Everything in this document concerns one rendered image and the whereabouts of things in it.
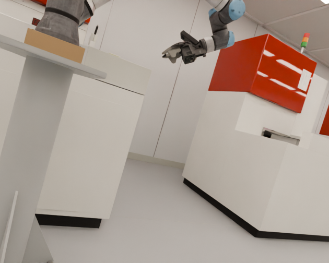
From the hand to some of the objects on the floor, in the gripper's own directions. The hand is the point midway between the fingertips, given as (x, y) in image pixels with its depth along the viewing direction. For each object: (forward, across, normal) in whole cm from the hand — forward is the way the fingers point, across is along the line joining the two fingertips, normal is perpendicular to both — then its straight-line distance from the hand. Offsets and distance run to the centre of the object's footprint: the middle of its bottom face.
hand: (164, 53), depth 120 cm
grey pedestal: (+83, -11, -80) cm, 116 cm away
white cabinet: (+107, +42, -42) cm, 122 cm away
